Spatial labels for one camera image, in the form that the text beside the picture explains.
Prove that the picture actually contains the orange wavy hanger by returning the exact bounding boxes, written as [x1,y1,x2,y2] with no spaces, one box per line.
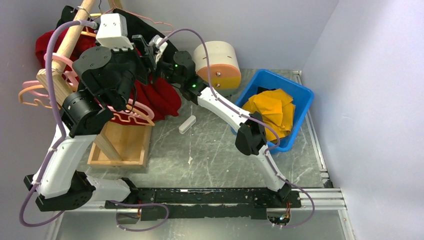
[18,81,155,127]

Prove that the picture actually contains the small black skirt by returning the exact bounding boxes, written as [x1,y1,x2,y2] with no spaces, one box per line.
[256,86,276,94]

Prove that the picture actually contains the pink plastic hanger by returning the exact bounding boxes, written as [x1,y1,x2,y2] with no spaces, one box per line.
[21,52,156,123]

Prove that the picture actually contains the yellow skirt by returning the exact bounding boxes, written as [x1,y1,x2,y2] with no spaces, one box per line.
[242,88,296,144]

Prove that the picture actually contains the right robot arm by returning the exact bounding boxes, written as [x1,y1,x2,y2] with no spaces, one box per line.
[155,51,292,207]

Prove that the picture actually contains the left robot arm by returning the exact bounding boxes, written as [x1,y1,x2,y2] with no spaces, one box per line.
[24,35,154,212]

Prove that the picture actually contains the red pleated skirt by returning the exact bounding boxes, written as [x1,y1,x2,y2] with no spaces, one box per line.
[35,31,182,122]

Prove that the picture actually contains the yellow hanger at rack top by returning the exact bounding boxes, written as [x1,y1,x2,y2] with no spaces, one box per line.
[90,13,103,18]

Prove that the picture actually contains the black garment on rack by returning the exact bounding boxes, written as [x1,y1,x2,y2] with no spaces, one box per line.
[56,5,178,63]

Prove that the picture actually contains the small white block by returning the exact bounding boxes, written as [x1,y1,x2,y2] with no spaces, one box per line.
[178,115,197,134]

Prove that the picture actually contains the round cream drawer box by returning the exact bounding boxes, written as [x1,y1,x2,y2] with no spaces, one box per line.
[192,41,242,97]

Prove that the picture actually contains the wooden clothes rack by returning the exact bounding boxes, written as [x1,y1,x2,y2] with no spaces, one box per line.
[35,0,153,169]

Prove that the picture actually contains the blue plastic bin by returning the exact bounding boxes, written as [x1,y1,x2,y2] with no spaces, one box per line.
[235,69,314,154]

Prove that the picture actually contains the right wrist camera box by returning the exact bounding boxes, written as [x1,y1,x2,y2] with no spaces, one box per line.
[148,34,168,64]

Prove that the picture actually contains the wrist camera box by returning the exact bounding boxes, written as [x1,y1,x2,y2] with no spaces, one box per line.
[96,13,134,52]
[148,34,168,64]

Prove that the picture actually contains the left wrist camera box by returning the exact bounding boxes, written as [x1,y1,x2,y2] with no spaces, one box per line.
[96,13,134,52]

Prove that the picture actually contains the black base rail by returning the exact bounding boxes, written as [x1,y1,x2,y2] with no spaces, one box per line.
[104,187,302,221]

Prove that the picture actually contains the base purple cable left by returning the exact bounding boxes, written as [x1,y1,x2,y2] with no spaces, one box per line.
[105,200,170,232]

